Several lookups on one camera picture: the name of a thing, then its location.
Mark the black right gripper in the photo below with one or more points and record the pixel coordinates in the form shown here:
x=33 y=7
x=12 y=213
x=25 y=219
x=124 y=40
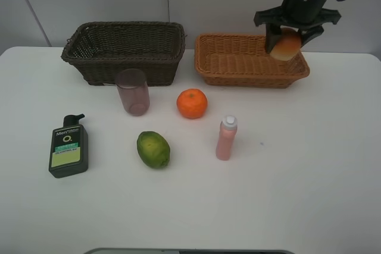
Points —
x=295 y=13

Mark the red yellow peach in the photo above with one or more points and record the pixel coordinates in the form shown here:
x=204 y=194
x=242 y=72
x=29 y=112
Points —
x=287 y=46

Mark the pink bottle white cap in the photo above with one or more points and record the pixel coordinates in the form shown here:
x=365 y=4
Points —
x=227 y=133

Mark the orange mandarin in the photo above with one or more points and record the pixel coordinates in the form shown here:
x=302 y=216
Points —
x=192 y=103

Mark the green lime fruit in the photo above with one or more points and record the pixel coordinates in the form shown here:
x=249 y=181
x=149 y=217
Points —
x=153 y=149

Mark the black green cleanser bottle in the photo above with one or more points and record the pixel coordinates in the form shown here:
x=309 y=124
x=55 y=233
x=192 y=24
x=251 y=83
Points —
x=69 y=148

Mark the light orange wicker basket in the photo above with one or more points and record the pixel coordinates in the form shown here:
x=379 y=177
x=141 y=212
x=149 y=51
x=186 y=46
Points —
x=241 y=60

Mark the translucent purple plastic cup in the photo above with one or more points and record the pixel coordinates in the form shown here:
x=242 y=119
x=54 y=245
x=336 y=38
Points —
x=133 y=90

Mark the dark brown wicker basket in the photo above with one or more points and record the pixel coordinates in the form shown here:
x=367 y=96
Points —
x=100 y=50

